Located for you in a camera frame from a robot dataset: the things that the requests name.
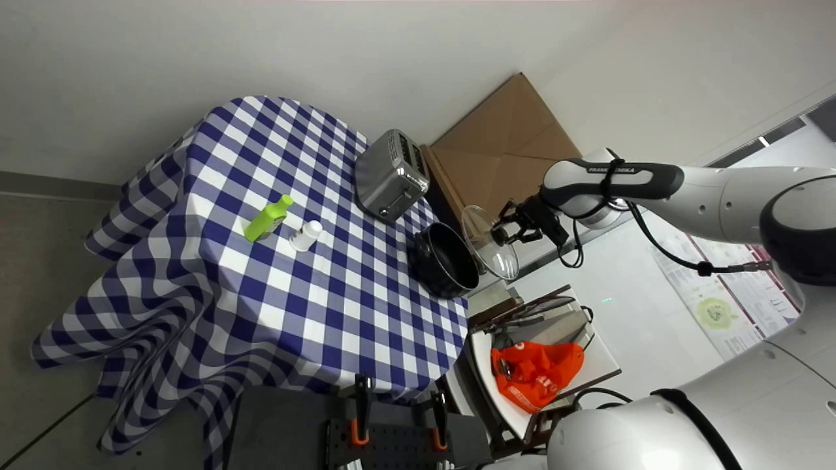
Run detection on black perforated panel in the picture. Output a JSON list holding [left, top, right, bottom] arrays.
[[322, 394, 492, 470]]

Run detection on green plastic bottle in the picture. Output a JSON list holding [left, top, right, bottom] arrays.
[[243, 194, 298, 246]]

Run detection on brown cardboard box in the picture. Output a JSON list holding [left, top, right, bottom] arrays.
[[424, 72, 592, 241]]

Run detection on silver toaster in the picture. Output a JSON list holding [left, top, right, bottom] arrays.
[[353, 128, 431, 224]]

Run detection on blue white checkered tablecloth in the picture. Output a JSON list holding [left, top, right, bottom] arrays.
[[32, 92, 472, 461]]

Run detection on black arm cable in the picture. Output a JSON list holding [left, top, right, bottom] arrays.
[[597, 149, 762, 280]]

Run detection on glass pot lid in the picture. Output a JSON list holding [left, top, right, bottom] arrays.
[[459, 203, 528, 283]]

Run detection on orange black clamp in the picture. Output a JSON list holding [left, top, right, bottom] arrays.
[[421, 390, 458, 455], [345, 374, 374, 451]]

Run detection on paper with green circle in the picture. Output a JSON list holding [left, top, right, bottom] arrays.
[[648, 211, 804, 361]]

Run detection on orange plastic bag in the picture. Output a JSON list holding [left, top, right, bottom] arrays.
[[488, 340, 587, 416]]

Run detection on small white bottle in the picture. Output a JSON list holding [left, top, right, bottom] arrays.
[[289, 219, 324, 257]]

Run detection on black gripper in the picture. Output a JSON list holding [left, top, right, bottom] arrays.
[[488, 197, 573, 250]]

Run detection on white board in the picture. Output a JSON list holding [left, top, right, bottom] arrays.
[[467, 307, 623, 442]]

